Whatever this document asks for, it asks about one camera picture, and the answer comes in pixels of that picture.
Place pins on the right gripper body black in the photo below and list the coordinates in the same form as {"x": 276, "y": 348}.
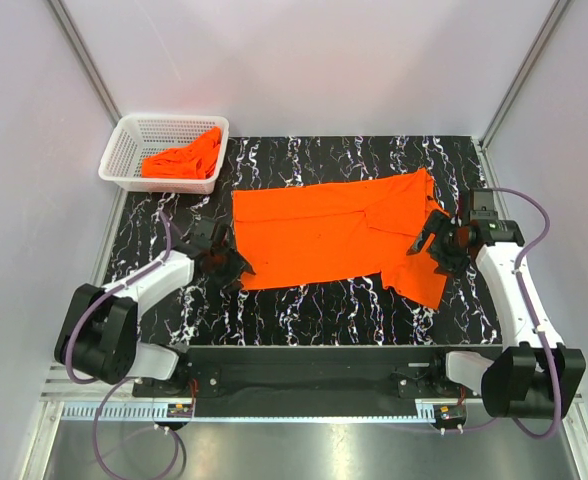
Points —
{"x": 447, "y": 243}

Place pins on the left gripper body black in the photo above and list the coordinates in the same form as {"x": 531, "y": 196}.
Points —
{"x": 226, "y": 267}

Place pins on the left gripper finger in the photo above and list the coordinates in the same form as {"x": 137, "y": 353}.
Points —
{"x": 232, "y": 287}
{"x": 242, "y": 265}

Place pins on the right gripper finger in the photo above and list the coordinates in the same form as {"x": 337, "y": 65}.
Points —
{"x": 434, "y": 236}
{"x": 451, "y": 267}

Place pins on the orange t shirt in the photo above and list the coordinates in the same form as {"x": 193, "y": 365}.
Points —
{"x": 334, "y": 231}

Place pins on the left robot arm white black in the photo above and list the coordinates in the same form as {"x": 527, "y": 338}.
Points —
{"x": 99, "y": 339}

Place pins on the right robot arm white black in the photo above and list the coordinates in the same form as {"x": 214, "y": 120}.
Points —
{"x": 535, "y": 376}

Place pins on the orange t shirts in basket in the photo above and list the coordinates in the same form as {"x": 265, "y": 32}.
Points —
{"x": 196, "y": 161}

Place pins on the black marble pattern mat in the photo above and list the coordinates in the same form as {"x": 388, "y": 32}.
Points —
{"x": 355, "y": 311}

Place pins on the white plastic basket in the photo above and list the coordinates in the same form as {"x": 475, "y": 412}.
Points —
{"x": 138, "y": 136}

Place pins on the left connector box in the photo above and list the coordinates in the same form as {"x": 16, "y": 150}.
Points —
{"x": 180, "y": 410}

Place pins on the connector box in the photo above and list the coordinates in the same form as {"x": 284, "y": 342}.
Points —
{"x": 180, "y": 410}
{"x": 450, "y": 412}

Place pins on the right connector box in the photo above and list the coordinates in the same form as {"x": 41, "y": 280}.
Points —
{"x": 450, "y": 412}

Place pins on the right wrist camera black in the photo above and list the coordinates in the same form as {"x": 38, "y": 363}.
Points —
{"x": 476, "y": 205}

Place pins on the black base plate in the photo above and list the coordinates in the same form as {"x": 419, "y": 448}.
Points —
{"x": 333, "y": 368}

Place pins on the aluminium frame rail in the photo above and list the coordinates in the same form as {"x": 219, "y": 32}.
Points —
{"x": 406, "y": 404}

